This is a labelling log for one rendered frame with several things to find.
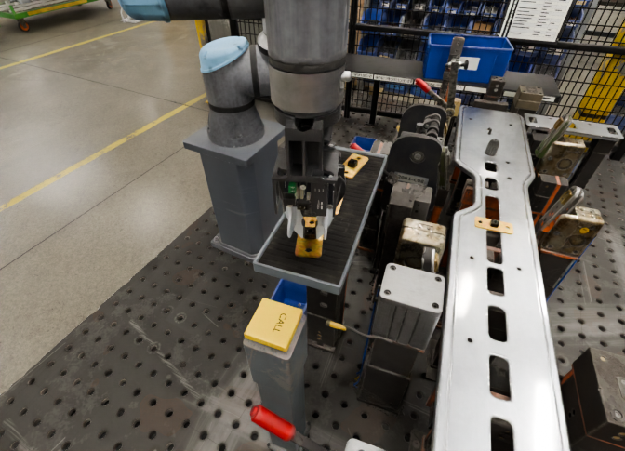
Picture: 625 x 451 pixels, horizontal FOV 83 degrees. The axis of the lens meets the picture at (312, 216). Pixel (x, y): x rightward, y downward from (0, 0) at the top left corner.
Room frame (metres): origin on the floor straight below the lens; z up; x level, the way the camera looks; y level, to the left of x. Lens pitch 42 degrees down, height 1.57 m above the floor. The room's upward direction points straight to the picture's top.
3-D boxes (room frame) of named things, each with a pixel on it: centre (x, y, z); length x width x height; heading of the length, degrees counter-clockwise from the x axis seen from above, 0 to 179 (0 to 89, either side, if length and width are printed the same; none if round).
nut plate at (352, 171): (0.62, -0.08, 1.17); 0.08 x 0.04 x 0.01; 149
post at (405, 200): (0.59, -0.19, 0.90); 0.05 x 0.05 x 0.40; 71
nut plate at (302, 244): (0.38, 0.00, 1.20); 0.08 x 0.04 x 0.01; 175
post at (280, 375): (0.25, 0.05, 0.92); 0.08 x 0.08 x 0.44; 71
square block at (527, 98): (1.26, -0.80, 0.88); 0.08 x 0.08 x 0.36; 71
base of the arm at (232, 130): (0.87, 0.21, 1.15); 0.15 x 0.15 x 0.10
